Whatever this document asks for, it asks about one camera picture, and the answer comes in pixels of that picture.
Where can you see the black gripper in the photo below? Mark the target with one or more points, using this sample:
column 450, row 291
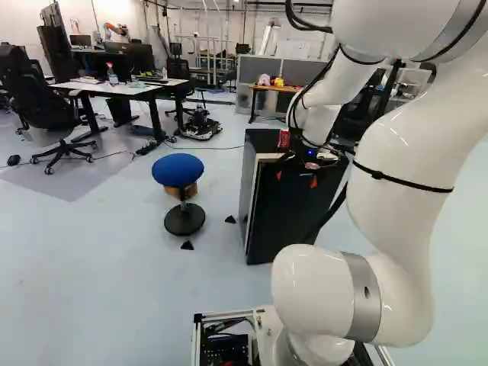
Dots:
column 305, row 154

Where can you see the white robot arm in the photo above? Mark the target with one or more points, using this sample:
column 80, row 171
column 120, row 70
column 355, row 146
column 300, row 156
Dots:
column 400, row 160

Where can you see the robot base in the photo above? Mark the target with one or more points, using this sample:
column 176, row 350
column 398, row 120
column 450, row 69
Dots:
column 225, row 339

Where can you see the black mini fridge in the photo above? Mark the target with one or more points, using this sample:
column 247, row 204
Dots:
column 282, row 213

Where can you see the red drink can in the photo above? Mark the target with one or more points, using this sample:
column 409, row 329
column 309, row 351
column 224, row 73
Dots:
column 284, row 139

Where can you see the small black floor wedge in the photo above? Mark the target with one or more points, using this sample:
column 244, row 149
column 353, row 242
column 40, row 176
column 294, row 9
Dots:
column 187, row 246
column 230, row 219

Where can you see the wooden table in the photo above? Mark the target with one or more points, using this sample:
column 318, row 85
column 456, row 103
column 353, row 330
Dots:
column 272, row 88

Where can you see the small black wheeled robot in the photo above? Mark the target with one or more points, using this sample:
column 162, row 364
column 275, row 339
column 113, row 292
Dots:
column 200, row 124

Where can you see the grey partition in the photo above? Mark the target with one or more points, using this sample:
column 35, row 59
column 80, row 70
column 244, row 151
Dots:
column 259, row 66

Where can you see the blue round stool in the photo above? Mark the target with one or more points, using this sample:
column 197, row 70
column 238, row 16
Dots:
column 177, row 171

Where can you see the black power strip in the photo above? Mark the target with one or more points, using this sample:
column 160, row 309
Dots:
column 146, row 148

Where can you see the white desk with black legs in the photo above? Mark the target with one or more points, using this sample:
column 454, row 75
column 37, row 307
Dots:
column 114, row 88

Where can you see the clear spray bottle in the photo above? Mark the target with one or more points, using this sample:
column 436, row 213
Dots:
column 113, row 76

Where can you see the black office chair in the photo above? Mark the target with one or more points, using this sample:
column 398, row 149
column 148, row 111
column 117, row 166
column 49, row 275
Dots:
column 38, row 99

